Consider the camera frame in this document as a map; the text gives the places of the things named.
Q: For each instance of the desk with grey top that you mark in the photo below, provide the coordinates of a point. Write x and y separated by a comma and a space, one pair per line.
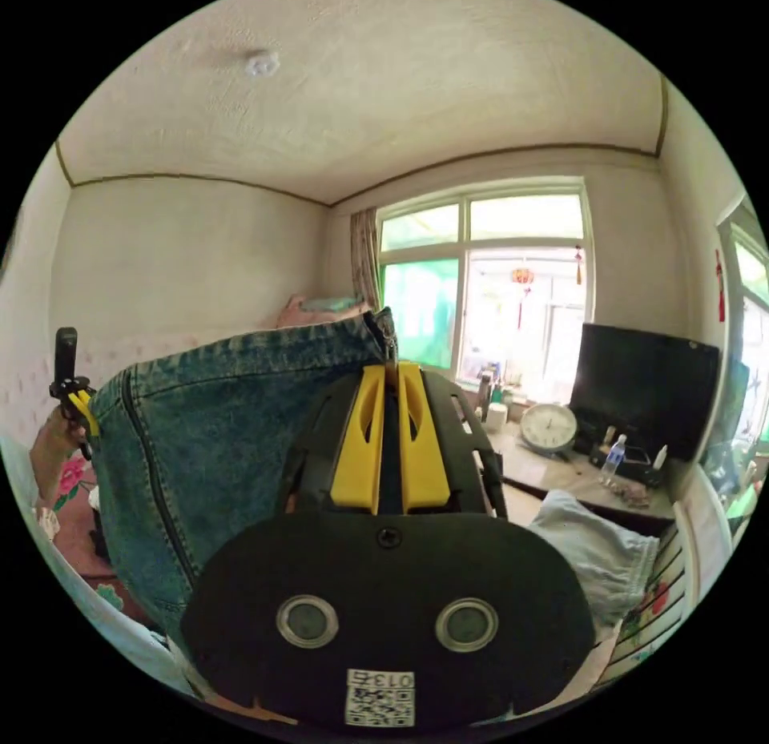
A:
559, 474

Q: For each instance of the clear water bottle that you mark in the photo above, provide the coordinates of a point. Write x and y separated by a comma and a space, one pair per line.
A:
613, 462

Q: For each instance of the large window with white frame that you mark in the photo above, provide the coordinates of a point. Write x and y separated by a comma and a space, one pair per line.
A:
523, 275

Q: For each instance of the light blue garment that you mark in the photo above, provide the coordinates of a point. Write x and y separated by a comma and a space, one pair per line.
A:
595, 552

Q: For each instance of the narrow window with white frame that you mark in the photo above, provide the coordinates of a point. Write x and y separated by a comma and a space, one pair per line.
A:
751, 311

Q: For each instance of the red hanging ornament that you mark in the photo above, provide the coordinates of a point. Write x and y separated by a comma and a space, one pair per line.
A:
719, 284

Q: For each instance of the blue denim hoodie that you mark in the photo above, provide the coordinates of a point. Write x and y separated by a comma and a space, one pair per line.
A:
228, 431

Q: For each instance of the small white bottle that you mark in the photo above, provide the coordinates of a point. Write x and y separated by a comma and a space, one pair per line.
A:
660, 458

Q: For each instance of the person's left forearm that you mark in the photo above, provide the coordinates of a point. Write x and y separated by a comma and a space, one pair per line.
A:
72, 588

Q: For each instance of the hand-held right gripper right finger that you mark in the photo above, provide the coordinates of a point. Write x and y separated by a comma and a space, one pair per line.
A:
423, 468

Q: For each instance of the person's left hand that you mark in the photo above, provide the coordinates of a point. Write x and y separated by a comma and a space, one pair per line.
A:
51, 443

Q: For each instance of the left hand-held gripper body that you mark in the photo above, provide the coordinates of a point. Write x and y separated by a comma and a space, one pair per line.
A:
73, 421

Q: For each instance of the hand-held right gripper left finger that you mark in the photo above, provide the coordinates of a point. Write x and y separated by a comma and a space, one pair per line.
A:
360, 468

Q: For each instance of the patterned curtain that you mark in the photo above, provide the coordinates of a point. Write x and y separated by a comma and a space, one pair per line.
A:
364, 257

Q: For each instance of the pink pillow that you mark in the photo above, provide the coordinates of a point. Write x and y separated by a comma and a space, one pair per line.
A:
294, 313

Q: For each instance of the bed with floral sheet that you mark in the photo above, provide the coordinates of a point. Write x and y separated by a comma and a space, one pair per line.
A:
78, 552

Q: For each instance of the round white clock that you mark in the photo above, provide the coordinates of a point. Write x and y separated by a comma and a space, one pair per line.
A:
548, 428

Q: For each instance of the black flat screen television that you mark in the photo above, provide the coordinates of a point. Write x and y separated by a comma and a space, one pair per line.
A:
643, 389

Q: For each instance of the white cup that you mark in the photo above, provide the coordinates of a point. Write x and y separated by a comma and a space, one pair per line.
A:
497, 416

